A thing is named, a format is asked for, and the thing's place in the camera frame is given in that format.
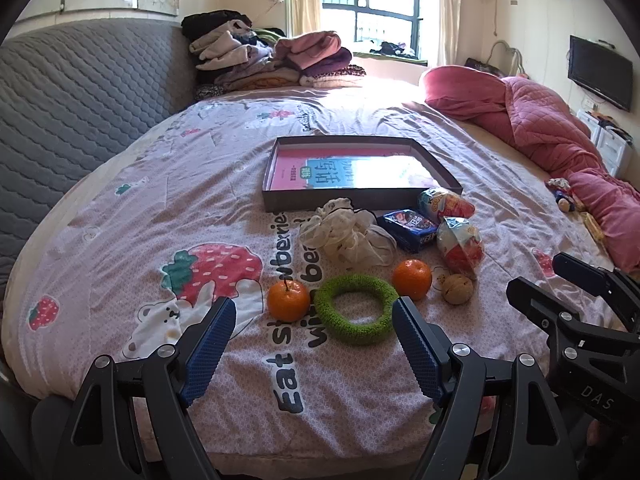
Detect pile of folded clothes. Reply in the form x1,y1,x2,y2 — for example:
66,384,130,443
181,9,368,101

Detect walnut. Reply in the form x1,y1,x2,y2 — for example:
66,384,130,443
442,274,473,306

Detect shallow grey cardboard box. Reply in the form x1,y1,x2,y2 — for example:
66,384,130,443
261,135,464,213

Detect green fuzzy ring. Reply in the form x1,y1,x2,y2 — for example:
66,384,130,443
314,275,400,346

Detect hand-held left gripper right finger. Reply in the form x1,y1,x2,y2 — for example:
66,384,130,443
391,296,571,480

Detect pink book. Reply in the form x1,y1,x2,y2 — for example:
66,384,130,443
270,152,446,191

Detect pink pillow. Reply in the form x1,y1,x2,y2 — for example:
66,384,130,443
419,65,516,126

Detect dark clothes on windowsill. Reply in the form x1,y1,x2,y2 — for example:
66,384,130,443
370,41,418,58

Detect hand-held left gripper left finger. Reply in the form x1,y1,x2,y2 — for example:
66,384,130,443
67,296,238,480

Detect small toy doll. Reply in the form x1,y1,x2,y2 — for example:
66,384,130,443
545,177,586,213

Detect strawberry print bed sheet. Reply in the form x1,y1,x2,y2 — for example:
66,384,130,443
0,77,626,466

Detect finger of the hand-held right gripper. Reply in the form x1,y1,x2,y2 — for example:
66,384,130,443
506,276,628,361
552,252,640,333

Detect blue cookie packet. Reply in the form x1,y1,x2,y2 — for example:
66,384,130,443
376,209,441,254

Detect grey quilted headboard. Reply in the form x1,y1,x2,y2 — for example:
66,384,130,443
0,15,198,311

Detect white cable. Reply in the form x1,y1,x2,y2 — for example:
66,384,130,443
487,40,526,76

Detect pink quilt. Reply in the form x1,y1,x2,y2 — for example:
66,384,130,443
475,76,640,271

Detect mandarin orange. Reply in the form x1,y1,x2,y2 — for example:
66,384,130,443
267,280,311,322
392,259,432,301

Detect black flat television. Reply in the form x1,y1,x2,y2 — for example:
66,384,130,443
567,35,635,112

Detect colourful snack bag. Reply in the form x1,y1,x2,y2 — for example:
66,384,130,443
417,186,476,223
436,216,483,280

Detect white plastic drawers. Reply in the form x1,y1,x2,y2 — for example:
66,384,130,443
577,110,633,176

